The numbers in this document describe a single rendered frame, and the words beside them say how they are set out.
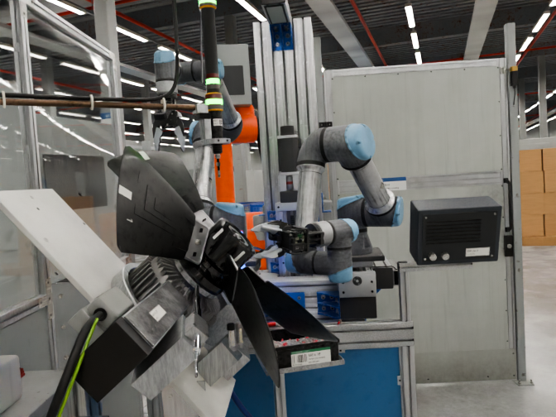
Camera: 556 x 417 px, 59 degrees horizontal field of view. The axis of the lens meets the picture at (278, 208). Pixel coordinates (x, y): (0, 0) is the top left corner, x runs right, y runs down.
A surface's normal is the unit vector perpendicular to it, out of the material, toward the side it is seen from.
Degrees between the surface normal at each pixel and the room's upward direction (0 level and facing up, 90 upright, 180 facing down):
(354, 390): 90
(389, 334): 90
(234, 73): 90
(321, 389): 90
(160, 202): 81
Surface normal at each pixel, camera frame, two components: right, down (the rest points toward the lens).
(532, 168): -0.33, 0.07
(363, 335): -0.04, 0.06
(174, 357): 0.15, 0.26
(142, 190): 0.88, -0.26
